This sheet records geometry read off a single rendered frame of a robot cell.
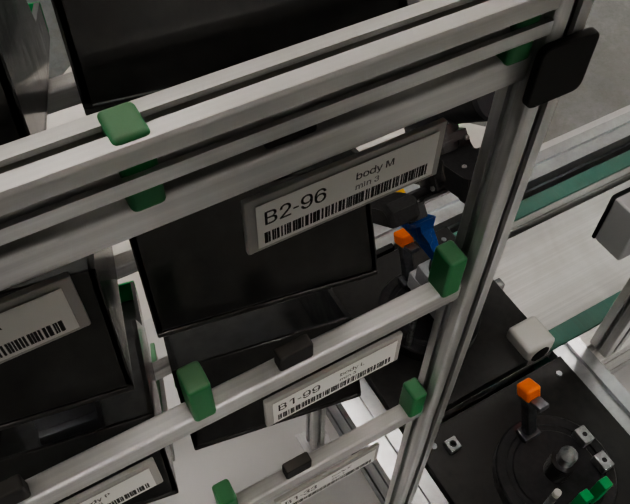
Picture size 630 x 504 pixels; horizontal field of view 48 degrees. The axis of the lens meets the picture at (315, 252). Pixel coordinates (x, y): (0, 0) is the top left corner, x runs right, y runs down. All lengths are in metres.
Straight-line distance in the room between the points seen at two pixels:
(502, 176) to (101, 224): 0.19
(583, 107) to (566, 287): 1.83
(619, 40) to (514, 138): 3.00
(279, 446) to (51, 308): 0.79
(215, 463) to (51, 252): 0.80
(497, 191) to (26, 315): 0.22
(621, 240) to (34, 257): 0.69
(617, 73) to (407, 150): 2.87
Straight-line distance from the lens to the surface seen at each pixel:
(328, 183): 0.26
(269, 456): 1.01
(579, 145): 1.30
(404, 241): 0.94
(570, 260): 1.18
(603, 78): 3.09
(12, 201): 0.21
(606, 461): 0.92
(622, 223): 0.83
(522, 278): 1.13
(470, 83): 0.28
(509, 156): 0.33
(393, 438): 0.92
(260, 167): 0.25
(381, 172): 0.28
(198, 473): 1.01
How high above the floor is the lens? 1.80
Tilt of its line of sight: 53 degrees down
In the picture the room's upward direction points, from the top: 1 degrees clockwise
